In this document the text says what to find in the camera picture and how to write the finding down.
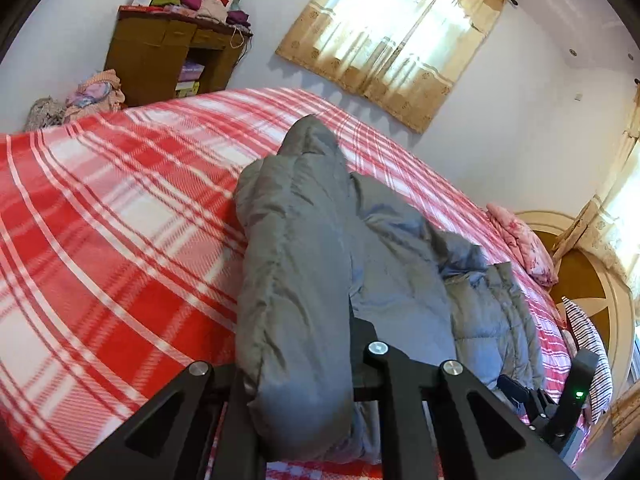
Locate grey puffer jacket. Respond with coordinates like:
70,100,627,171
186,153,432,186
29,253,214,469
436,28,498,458
234,116,546,464

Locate pile of clothes on cabinet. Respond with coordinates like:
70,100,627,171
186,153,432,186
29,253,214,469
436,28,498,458
125,0,250,30

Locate beige window curtain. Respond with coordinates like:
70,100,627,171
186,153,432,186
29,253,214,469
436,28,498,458
276,0,508,133

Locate striped pillow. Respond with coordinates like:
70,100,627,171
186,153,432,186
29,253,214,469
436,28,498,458
562,297,614,426

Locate red white plaid bed sheet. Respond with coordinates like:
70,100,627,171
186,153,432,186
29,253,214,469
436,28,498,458
0,86,591,480

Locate brown wooden cabinet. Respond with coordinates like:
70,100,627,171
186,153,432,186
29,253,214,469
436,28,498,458
104,6,253,106

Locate wooden bed headboard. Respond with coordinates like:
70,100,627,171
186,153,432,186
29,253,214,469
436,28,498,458
514,209,639,401

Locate pink folded blanket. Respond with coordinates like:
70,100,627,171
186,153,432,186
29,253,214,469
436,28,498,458
486,203,559,289

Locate clothes pile on floor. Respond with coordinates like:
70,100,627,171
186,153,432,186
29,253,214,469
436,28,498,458
23,70,126,131

